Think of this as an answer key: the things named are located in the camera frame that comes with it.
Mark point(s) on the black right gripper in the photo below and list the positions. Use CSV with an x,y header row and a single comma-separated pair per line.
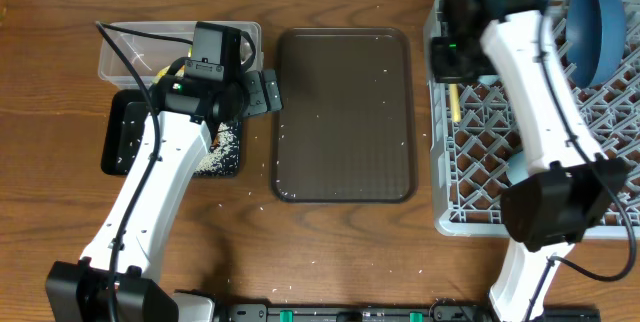
x,y
444,71

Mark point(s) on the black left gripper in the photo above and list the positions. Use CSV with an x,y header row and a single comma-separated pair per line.
x,y
256,83

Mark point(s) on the yellow plastic spoon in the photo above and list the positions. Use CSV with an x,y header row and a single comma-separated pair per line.
x,y
454,103

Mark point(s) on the yellow green snack wrapper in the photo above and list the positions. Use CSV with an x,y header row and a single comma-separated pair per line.
x,y
162,72

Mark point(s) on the light blue plastic cup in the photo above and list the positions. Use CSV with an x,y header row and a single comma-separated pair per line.
x,y
517,168

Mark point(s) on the dark blue plate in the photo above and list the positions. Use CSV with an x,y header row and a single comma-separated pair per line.
x,y
596,30

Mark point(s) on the light blue bowl with rice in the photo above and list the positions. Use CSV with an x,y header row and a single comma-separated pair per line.
x,y
488,80

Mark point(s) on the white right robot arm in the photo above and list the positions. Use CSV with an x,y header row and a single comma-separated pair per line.
x,y
570,181

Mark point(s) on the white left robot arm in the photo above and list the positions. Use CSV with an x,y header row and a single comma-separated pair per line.
x,y
116,277

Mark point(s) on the grey dishwasher rack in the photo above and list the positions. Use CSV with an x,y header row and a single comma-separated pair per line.
x,y
469,158

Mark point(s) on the clear plastic waste bin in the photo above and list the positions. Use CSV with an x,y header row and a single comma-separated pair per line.
x,y
151,56

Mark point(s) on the black waste tray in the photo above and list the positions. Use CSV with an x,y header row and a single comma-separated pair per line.
x,y
124,132

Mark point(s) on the pile of white rice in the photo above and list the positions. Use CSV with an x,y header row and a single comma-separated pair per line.
x,y
223,158

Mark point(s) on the dark brown serving tray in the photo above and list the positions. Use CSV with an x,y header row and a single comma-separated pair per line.
x,y
346,132

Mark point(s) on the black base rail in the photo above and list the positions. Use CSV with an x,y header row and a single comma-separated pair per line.
x,y
350,313

